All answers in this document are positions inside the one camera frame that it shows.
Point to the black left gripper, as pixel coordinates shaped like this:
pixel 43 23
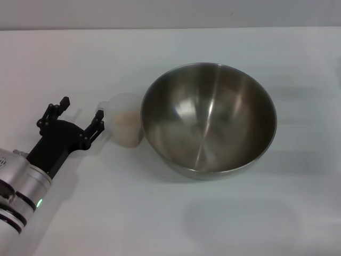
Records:
pixel 57 144

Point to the stainless steel mixing bowl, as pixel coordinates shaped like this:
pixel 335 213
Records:
pixel 210 120

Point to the clear plastic measuring cup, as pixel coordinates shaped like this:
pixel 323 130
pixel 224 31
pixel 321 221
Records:
pixel 125 128

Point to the white rice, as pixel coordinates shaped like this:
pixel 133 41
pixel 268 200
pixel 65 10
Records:
pixel 126 120

